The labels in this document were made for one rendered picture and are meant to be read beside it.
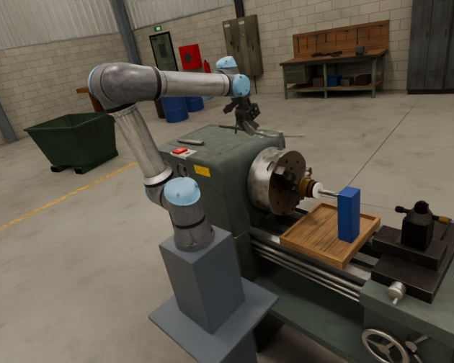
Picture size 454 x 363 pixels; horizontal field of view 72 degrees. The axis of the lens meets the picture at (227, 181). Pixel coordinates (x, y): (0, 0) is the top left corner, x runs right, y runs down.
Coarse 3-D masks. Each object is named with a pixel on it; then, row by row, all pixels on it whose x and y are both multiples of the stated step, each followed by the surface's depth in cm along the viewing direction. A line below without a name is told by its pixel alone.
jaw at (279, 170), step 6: (270, 168) 137; (276, 168) 137; (282, 168) 135; (276, 174) 137; (282, 174) 134; (288, 174) 137; (294, 174) 137; (282, 180) 140; (288, 180) 136; (294, 180) 138; (300, 180) 137; (294, 186) 140
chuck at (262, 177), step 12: (264, 156) 142; (276, 156) 139; (288, 156) 142; (300, 156) 148; (264, 168) 138; (288, 168) 143; (300, 168) 150; (264, 180) 137; (276, 180) 139; (264, 192) 137; (276, 192) 140; (264, 204) 141; (276, 204) 142
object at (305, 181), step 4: (304, 180) 138; (308, 180) 137; (312, 180) 138; (300, 184) 137; (304, 184) 136; (308, 184) 136; (312, 184) 134; (296, 188) 140; (300, 188) 137; (304, 188) 136; (308, 188) 135; (312, 188) 134; (300, 192) 138; (304, 192) 136; (308, 192) 135; (312, 192) 134; (300, 196) 140; (304, 196) 138; (308, 196) 138; (312, 196) 135
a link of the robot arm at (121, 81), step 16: (112, 64) 87; (128, 64) 87; (112, 80) 85; (128, 80) 85; (144, 80) 86; (160, 80) 88; (176, 80) 93; (192, 80) 96; (208, 80) 100; (224, 80) 104; (240, 80) 106; (112, 96) 88; (128, 96) 87; (144, 96) 88; (160, 96) 91; (176, 96) 96; (192, 96) 100; (208, 96) 104; (224, 96) 109; (240, 96) 109
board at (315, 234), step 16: (320, 208) 158; (336, 208) 154; (304, 224) 148; (320, 224) 146; (336, 224) 144; (368, 224) 140; (288, 240) 136; (304, 240) 138; (320, 240) 136; (336, 240) 134; (320, 256) 126; (336, 256) 125; (352, 256) 125
